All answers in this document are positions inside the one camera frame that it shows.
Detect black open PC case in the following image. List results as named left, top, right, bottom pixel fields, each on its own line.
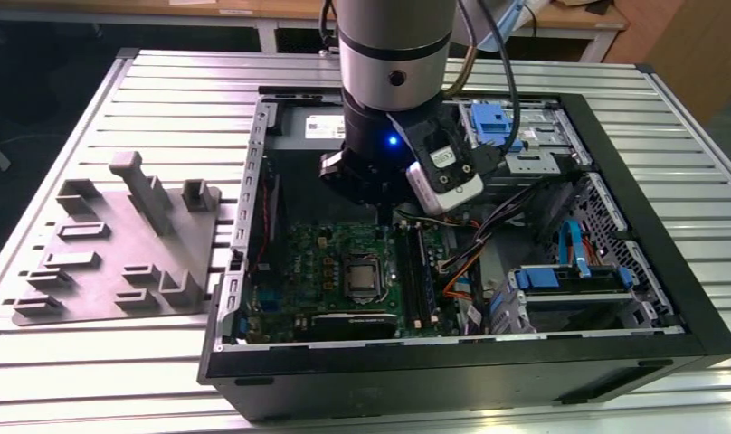
left=196, top=85, right=731, bottom=424

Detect green Dell motherboard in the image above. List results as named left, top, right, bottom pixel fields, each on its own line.
left=222, top=220, right=464, bottom=345

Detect red orange yellow wires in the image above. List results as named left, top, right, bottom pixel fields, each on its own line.
left=441, top=265, right=483, bottom=300

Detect grey power supply unit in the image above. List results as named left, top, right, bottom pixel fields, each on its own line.
left=261, top=106, right=384, bottom=225

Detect silver drive cage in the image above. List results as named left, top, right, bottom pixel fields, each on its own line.
left=455, top=101, right=590, bottom=203

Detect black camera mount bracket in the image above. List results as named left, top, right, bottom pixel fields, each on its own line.
left=388, top=101, right=503, bottom=191

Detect grey parts rack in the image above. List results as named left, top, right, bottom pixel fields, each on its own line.
left=11, top=151, right=233, bottom=326

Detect black camera cable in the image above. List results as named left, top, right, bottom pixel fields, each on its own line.
left=459, top=0, right=524, bottom=157

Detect black wire bundle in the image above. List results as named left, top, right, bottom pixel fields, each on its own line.
left=436, top=180, right=545, bottom=277

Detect metal socket cover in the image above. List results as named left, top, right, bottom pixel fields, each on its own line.
left=339, top=253, right=387, bottom=303

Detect black graphics card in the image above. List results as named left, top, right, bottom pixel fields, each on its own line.
left=308, top=311, right=397, bottom=343

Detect hard disk in blue carrier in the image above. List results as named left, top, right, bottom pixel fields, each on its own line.
left=509, top=265, right=636, bottom=299

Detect empty blue disk carrier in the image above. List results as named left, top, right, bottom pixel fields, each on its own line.
left=471, top=103, right=523, bottom=153

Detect brown wooden cabinet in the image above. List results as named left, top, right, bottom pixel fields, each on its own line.
left=603, top=0, right=731, bottom=132

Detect blue SATA cable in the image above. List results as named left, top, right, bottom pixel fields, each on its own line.
left=447, top=220, right=594, bottom=297

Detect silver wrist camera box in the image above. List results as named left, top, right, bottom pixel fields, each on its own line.
left=404, top=144, right=485, bottom=214

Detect silver CPU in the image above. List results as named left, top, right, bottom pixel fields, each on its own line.
left=347, top=263, right=383, bottom=291

